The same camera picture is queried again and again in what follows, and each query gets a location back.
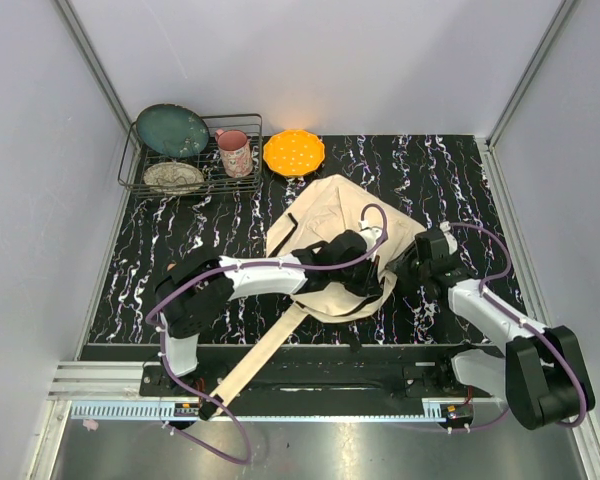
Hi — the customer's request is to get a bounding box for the cream canvas backpack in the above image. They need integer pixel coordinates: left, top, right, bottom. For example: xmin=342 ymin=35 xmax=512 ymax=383
xmin=211 ymin=175 xmax=425 ymax=406

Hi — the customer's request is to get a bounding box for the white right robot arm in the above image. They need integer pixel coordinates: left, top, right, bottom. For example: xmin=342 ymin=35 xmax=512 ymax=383
xmin=388 ymin=223 xmax=595 ymax=430

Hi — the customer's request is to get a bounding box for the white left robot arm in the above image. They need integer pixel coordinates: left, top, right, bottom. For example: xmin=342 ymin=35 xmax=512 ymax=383
xmin=151 ymin=227 xmax=387 ymax=396

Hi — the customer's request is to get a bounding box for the yellow polka dot plate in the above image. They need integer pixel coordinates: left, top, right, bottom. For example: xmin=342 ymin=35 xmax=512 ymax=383
xmin=263 ymin=130 xmax=325 ymax=177

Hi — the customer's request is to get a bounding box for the pink ghost pattern mug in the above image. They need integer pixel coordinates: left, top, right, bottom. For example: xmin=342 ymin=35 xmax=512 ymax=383
xmin=215 ymin=129 xmax=253 ymax=178

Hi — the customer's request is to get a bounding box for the speckled beige plate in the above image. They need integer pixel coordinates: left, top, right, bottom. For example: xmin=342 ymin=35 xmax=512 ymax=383
xmin=143 ymin=162 xmax=205 ymax=196

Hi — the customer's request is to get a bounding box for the dark teal plate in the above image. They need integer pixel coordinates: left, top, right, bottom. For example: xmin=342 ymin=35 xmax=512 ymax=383
xmin=135 ymin=104 xmax=210 ymax=158

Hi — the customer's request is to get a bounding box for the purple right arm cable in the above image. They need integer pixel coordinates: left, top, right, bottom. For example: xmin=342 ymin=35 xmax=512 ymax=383
xmin=439 ymin=222 xmax=589 ymax=433

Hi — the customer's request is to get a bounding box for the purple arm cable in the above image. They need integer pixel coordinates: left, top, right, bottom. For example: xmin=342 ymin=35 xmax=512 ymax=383
xmin=439 ymin=222 xmax=589 ymax=433
xmin=144 ymin=203 xmax=389 ymax=465

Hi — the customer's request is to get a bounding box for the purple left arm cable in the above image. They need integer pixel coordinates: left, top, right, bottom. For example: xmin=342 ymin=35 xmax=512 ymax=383
xmin=144 ymin=203 xmax=389 ymax=465

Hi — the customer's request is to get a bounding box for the grey wire dish rack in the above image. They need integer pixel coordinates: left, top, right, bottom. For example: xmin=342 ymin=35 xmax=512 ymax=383
xmin=117 ymin=113 xmax=262 ymax=198

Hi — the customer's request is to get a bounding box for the aluminium front rail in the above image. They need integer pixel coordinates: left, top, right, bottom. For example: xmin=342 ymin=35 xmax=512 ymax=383
xmin=50 ymin=358 xmax=487 ymax=398

